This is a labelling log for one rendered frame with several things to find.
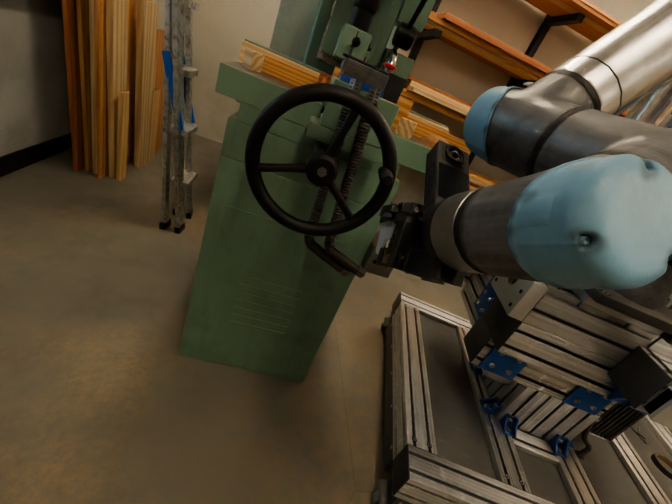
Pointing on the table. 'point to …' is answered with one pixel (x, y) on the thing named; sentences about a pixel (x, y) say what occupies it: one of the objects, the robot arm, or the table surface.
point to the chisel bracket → (351, 43)
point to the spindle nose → (363, 13)
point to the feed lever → (404, 35)
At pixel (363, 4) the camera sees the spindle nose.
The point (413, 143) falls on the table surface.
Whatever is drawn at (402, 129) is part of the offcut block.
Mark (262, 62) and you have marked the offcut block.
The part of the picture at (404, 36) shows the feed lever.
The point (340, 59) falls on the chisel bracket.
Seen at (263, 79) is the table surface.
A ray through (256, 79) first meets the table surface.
